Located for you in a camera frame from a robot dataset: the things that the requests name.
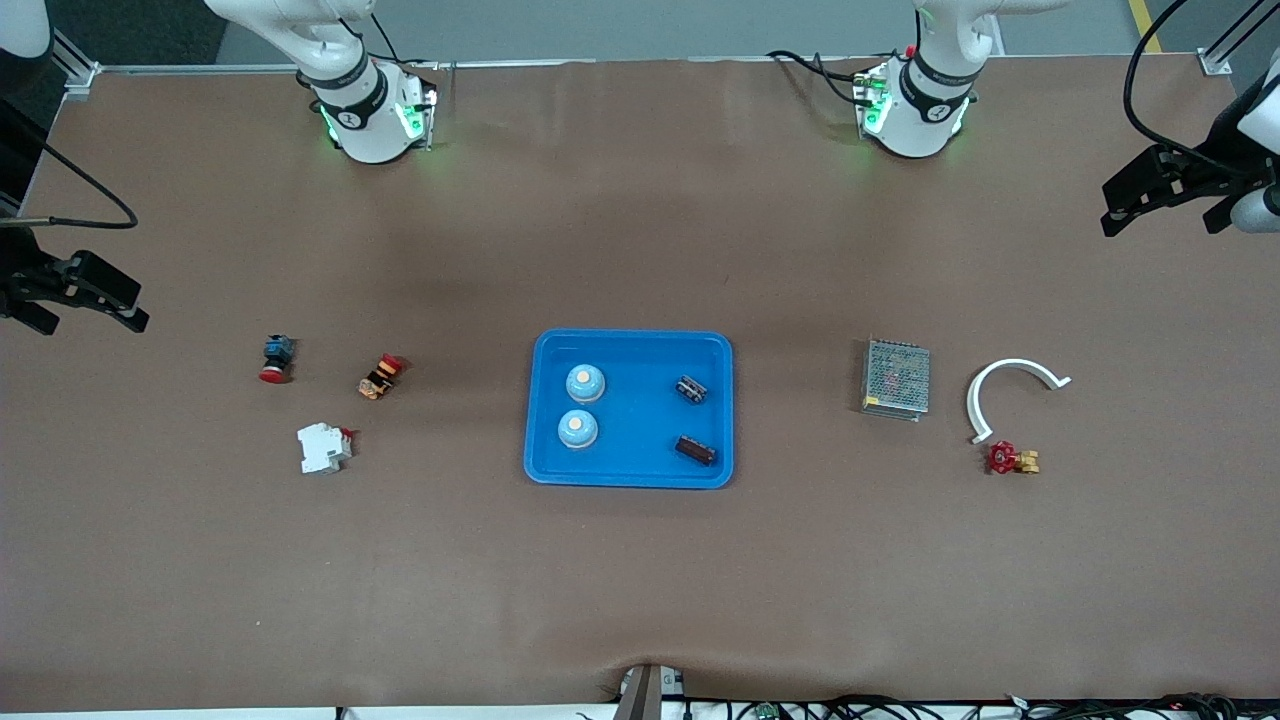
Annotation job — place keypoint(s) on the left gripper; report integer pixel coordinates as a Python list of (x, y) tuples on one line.
[(1216, 171)]

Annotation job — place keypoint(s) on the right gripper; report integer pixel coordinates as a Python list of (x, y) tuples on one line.
[(18, 270)]

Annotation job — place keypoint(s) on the small dark electrolytic capacitor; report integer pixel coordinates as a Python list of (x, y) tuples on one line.
[(690, 390)]

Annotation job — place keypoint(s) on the blue desk bell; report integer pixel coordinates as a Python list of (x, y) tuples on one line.
[(578, 429), (585, 383)]

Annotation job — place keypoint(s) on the large dark electrolytic capacitor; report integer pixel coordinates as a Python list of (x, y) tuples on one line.
[(695, 450)]

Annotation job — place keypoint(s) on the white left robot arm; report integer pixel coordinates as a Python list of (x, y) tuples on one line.
[(915, 110)]

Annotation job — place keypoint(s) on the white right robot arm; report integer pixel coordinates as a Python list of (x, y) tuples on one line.
[(365, 120)]

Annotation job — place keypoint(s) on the blue plastic tray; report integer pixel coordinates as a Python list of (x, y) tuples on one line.
[(640, 455)]

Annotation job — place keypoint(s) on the red emergency stop button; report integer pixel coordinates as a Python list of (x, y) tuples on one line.
[(277, 355)]

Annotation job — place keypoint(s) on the white circuit breaker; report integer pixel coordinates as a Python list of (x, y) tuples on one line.
[(322, 448)]

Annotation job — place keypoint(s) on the metal mesh power supply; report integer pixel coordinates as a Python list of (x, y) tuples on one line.
[(896, 380)]

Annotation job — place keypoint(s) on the brown table mat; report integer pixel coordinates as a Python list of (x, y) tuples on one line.
[(640, 560)]

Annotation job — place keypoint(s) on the aluminium frame profile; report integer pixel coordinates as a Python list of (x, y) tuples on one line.
[(1215, 62), (75, 60)]

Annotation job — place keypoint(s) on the white curved plastic bracket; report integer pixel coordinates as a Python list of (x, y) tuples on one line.
[(1015, 363)]

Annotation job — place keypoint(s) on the red yellow push button switch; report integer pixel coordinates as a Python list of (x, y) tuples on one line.
[(380, 378)]

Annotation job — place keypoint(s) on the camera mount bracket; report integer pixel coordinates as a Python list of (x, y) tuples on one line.
[(645, 695)]

